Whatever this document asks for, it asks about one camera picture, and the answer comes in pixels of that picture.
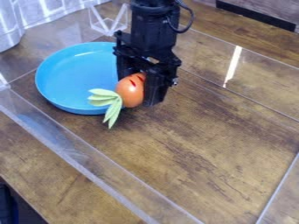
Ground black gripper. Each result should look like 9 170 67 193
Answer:
114 3 182 106

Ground orange toy carrot green leaves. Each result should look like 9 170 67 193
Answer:
88 72 146 128

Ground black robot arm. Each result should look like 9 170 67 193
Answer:
114 0 182 106

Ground blue round plastic tray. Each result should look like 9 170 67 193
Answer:
35 42 118 116

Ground dark baseboard strip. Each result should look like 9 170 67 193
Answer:
216 0 296 32

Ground white grey patterned curtain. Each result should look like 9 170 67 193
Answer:
0 0 110 53

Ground clear acrylic triangular bracket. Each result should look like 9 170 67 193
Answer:
88 3 128 37

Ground clear acrylic enclosure panel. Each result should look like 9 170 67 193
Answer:
0 85 203 224

